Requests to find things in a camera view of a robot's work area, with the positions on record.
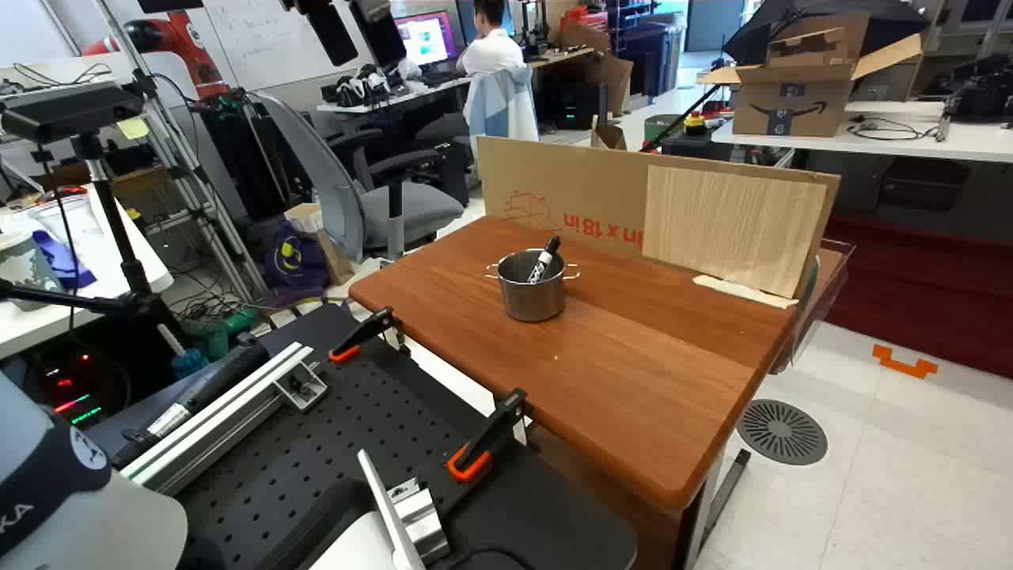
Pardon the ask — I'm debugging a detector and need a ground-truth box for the computer monitor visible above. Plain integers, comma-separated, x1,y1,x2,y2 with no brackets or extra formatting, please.
391,8,463,74

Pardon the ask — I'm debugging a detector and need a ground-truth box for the round grey floor drain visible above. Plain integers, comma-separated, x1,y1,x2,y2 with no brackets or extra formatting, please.
733,394,833,469

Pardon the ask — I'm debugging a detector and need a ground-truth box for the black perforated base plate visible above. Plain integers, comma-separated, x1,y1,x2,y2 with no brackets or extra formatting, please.
81,304,643,570

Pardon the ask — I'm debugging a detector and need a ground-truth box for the black camera tripod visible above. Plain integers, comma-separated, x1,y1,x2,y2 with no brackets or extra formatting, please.
0,128,195,364

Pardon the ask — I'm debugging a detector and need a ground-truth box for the cluttered office desk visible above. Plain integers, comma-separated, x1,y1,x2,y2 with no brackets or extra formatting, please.
314,62,474,119

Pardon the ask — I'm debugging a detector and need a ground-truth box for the small grey metal pot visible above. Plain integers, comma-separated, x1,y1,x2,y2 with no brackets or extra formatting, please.
483,247,585,327

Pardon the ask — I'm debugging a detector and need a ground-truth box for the blue object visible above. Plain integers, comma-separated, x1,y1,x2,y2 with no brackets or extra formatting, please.
29,229,97,294

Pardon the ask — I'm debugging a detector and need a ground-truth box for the brown cardboard panel red print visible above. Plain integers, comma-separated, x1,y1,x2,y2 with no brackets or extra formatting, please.
471,135,846,304

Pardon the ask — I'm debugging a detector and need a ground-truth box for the green tool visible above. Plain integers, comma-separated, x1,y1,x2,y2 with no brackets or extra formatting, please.
171,304,261,379

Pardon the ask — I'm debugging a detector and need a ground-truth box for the aluminium extrusion rail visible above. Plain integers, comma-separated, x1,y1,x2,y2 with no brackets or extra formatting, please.
118,337,333,497

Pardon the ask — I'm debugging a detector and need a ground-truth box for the black tube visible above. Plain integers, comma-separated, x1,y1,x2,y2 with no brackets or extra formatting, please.
120,341,272,447

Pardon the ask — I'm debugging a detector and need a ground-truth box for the red machine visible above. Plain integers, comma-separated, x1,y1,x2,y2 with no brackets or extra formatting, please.
128,8,232,105

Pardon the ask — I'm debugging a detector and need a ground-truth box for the open brown cardboard box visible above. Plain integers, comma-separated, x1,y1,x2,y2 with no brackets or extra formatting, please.
697,11,927,139

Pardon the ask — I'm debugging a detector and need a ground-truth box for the black orange bar clamp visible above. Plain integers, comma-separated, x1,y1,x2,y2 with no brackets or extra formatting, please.
442,390,534,486
327,308,412,366

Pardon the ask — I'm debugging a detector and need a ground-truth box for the purple bag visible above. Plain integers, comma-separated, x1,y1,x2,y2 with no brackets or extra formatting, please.
249,211,333,304

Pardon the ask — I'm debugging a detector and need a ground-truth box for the white work table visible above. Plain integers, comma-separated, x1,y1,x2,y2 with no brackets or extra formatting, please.
708,97,1013,166

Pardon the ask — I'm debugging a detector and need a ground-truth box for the white flat strip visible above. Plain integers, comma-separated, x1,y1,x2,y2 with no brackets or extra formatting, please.
691,272,802,312

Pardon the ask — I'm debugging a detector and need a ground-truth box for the person in white coat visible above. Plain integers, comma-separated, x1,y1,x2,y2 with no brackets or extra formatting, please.
456,0,542,144

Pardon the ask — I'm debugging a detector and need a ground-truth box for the white side table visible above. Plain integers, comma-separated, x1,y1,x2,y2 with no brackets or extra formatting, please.
0,184,178,364

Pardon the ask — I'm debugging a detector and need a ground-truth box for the grey office chair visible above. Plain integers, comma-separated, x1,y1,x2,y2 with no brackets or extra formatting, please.
249,93,467,264

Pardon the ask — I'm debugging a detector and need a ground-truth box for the black white Expo marker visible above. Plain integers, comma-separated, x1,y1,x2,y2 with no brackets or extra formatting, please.
526,233,566,284

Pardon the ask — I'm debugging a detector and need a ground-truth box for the black box with red lights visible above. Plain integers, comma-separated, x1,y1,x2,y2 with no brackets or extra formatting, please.
18,341,136,430

